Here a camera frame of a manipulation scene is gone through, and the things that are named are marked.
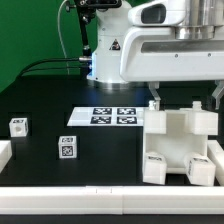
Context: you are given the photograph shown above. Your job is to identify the small white cube with hole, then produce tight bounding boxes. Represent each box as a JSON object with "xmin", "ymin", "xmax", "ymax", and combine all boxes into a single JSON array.
[{"xmin": 9, "ymin": 118, "xmax": 28, "ymax": 137}]

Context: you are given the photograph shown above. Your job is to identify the small white tagged cube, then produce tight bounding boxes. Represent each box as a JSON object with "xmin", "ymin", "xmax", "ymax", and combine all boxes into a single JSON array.
[{"xmin": 58, "ymin": 136, "xmax": 77, "ymax": 159}]

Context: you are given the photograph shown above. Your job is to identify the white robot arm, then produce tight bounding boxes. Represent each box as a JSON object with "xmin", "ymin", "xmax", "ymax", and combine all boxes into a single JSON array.
[{"xmin": 87, "ymin": 0, "xmax": 224, "ymax": 101}]

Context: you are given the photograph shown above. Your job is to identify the white right border block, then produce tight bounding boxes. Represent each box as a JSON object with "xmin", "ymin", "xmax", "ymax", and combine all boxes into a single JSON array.
[{"xmin": 207, "ymin": 140, "xmax": 224, "ymax": 187}]

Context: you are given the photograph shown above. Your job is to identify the black cables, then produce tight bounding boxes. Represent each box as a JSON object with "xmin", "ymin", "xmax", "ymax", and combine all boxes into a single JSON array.
[{"xmin": 14, "ymin": 57, "xmax": 93, "ymax": 79}]

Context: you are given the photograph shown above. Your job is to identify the black camera stand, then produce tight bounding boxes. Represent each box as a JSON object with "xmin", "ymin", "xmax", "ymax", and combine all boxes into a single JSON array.
[{"xmin": 65, "ymin": 0, "xmax": 123, "ymax": 76}]

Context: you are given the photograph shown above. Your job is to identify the white border block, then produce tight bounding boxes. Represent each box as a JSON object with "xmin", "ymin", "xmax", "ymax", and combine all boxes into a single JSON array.
[
  {"xmin": 207, "ymin": 140, "xmax": 224, "ymax": 187},
  {"xmin": 0, "ymin": 140, "xmax": 12, "ymax": 173}
]

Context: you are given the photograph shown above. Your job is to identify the white front border rail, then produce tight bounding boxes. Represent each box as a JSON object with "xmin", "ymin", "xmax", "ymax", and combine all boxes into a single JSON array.
[{"xmin": 0, "ymin": 186, "xmax": 224, "ymax": 215}]

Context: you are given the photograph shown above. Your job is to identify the grey cable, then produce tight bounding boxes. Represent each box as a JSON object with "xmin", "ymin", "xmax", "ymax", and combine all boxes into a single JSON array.
[{"xmin": 56, "ymin": 0, "xmax": 72, "ymax": 75}]

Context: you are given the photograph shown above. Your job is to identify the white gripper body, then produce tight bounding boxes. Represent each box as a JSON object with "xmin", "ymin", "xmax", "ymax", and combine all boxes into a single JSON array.
[{"xmin": 120, "ymin": 0, "xmax": 224, "ymax": 82}]

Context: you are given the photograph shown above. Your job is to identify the white left border block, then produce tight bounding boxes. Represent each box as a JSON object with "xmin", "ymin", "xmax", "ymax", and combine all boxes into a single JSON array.
[{"xmin": 0, "ymin": 140, "xmax": 12, "ymax": 173}]

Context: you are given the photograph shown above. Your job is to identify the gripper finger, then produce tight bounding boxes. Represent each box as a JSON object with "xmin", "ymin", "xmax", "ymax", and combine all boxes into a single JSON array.
[
  {"xmin": 212, "ymin": 80, "xmax": 224, "ymax": 110},
  {"xmin": 148, "ymin": 82, "xmax": 161, "ymax": 110}
]

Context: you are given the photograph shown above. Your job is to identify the white flat chair panel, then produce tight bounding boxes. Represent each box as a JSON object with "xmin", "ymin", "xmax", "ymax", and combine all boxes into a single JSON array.
[{"xmin": 67, "ymin": 107, "xmax": 144, "ymax": 127}]

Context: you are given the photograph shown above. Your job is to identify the white chair seat block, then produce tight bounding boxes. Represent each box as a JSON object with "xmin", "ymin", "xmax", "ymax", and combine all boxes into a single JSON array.
[{"xmin": 142, "ymin": 101, "xmax": 218, "ymax": 174}]

